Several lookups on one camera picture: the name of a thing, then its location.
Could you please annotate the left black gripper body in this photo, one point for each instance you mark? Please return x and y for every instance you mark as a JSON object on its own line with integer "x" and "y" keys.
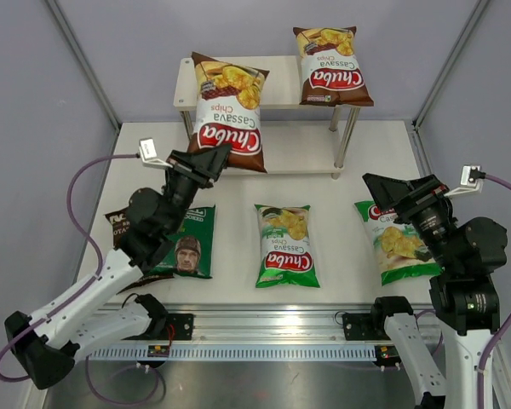
{"x": 183, "y": 188}

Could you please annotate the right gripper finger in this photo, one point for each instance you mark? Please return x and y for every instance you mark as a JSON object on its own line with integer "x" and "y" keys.
{"x": 427, "y": 186}
{"x": 389, "y": 193}

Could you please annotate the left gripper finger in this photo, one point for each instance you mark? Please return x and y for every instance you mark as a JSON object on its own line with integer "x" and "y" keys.
{"x": 192, "y": 162}
{"x": 210, "y": 162}

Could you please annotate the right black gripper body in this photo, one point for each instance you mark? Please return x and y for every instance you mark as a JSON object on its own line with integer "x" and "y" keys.
{"x": 432, "y": 220}

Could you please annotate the brown Chuba cassava bag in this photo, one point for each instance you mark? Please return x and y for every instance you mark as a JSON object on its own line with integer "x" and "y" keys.
{"x": 330, "y": 72}
{"x": 228, "y": 111}

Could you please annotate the green Kettle hand cooked bag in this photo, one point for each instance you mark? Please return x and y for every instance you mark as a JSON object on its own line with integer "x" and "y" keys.
{"x": 192, "y": 252}

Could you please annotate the brown Kettle sea salt bag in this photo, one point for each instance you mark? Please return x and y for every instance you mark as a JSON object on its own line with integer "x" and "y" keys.
{"x": 148, "y": 253}

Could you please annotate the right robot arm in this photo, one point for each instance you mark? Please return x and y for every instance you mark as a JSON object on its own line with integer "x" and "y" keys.
{"x": 463, "y": 295}

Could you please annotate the white two-tier wooden shelf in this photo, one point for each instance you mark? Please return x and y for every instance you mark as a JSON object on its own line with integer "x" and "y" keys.
{"x": 292, "y": 144}

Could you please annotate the green white Chuba bag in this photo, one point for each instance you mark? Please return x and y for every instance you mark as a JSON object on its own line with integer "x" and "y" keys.
{"x": 399, "y": 251}

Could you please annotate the green Chuba cassava bag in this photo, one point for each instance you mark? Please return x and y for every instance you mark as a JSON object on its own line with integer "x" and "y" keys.
{"x": 286, "y": 251}

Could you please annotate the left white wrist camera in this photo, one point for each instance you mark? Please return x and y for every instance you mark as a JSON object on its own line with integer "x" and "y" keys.
{"x": 149, "y": 156}

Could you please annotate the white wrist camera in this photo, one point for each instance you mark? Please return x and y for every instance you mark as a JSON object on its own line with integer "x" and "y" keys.
{"x": 149, "y": 156}
{"x": 471, "y": 181}

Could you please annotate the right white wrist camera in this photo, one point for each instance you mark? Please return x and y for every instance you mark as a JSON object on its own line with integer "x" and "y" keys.
{"x": 471, "y": 181}

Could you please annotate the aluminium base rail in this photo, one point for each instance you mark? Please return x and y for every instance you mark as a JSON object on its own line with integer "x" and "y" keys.
{"x": 267, "y": 324}

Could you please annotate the white slotted cable duct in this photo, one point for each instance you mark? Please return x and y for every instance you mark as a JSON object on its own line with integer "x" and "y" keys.
{"x": 154, "y": 352}

